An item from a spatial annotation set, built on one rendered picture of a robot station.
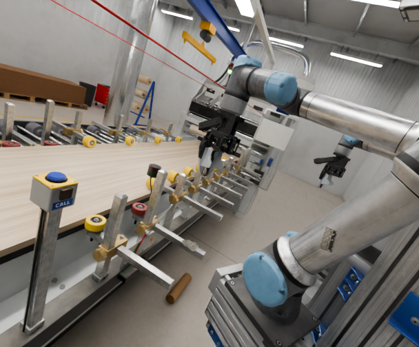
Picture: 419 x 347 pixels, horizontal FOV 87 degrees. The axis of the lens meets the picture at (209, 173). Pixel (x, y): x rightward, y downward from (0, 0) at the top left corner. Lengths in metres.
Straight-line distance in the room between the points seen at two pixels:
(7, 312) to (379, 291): 1.19
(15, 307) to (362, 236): 1.11
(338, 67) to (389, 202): 9.73
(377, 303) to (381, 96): 9.52
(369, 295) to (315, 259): 0.34
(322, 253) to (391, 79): 9.89
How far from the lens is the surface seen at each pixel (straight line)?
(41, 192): 0.66
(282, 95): 0.58
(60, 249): 1.19
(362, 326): 0.85
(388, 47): 9.17
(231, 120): 0.65
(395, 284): 0.79
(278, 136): 3.40
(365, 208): 0.47
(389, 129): 0.61
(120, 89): 5.03
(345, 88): 10.00
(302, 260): 0.52
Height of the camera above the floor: 1.52
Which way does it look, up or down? 16 degrees down
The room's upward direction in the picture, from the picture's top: 21 degrees clockwise
